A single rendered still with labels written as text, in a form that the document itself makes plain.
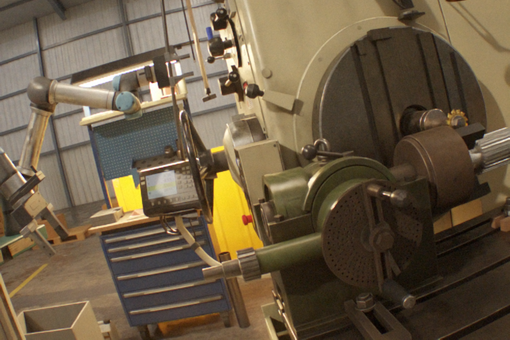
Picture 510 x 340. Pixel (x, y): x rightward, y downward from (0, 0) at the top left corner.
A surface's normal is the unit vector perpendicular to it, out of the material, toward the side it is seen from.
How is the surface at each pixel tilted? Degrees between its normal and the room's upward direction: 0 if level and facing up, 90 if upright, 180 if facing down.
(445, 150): 54
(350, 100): 90
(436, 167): 73
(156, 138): 90
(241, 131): 45
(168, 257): 90
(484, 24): 90
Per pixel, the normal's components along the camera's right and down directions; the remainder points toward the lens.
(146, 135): 0.07, 0.04
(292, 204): 0.02, -0.38
